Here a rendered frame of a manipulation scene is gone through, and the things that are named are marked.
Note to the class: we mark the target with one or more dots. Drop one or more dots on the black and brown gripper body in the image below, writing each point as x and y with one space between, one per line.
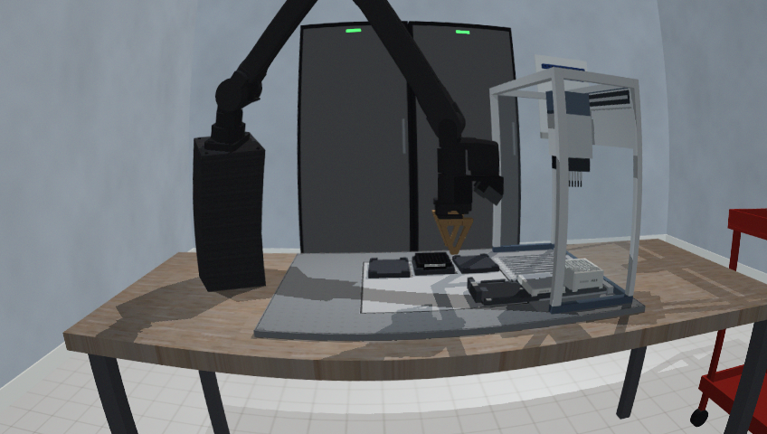
445 199

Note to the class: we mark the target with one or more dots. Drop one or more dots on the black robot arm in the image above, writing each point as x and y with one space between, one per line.
443 114

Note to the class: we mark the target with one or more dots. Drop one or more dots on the white multi-well plate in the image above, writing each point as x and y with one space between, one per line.
536 283

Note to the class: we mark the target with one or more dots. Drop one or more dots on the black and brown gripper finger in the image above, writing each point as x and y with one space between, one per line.
444 223
454 231

